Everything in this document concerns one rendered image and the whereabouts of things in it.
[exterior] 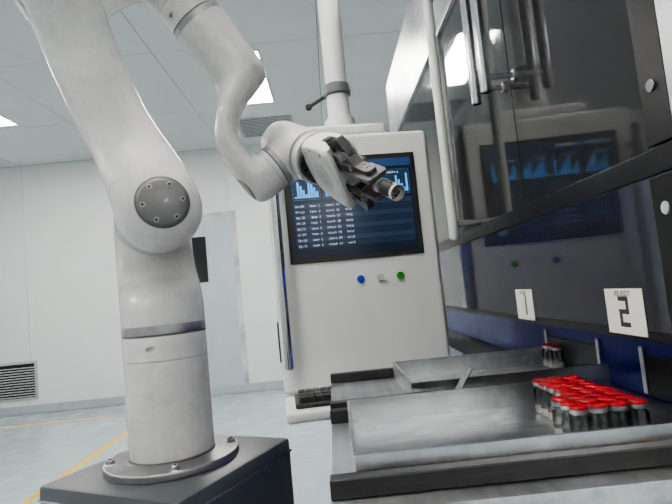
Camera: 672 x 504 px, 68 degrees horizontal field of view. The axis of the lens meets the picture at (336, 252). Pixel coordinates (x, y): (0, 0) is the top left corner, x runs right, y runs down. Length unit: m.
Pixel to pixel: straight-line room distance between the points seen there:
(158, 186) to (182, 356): 0.24
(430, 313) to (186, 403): 0.93
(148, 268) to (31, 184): 6.34
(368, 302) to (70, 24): 1.02
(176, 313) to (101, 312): 5.88
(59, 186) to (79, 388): 2.42
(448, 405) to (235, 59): 0.64
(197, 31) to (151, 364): 0.51
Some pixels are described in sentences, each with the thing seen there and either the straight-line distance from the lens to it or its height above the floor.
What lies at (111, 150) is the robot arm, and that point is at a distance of 0.77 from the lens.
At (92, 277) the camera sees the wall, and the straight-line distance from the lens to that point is 6.67.
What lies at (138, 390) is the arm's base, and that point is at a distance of 0.77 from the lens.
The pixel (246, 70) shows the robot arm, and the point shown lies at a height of 1.45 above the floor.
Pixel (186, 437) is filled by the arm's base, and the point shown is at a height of 0.90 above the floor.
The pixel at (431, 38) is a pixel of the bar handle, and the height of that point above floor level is 1.70.
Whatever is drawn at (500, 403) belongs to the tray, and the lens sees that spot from 0.84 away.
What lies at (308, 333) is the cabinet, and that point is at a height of 0.97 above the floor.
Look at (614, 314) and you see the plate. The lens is 0.78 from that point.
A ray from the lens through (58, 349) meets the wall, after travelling 6.86.
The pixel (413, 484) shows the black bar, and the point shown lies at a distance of 0.55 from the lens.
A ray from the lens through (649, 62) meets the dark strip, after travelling 0.70.
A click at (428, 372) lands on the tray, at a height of 0.88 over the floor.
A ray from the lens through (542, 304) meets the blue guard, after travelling 0.99.
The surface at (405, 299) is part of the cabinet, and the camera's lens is 1.51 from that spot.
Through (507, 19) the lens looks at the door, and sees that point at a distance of 1.12.
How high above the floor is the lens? 1.08
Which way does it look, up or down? 4 degrees up
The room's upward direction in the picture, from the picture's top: 6 degrees counter-clockwise
